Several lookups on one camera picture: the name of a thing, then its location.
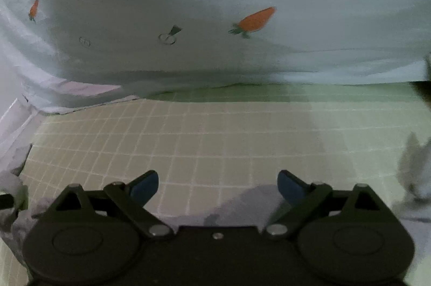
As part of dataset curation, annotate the pale grey cloth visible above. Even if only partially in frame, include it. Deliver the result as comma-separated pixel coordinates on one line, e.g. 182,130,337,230
395,131,431,206

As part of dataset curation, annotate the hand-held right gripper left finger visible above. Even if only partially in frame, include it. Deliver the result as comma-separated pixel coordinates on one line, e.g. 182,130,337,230
47,170,176,240

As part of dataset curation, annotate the grey garment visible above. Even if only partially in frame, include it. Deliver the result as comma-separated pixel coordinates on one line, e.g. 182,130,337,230
0,144,281,241

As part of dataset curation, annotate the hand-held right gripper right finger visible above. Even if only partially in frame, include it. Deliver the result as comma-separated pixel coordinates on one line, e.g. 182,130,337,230
265,169,395,241

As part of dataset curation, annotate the green grid cutting mat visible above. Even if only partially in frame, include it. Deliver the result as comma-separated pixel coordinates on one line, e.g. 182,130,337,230
0,81,431,286

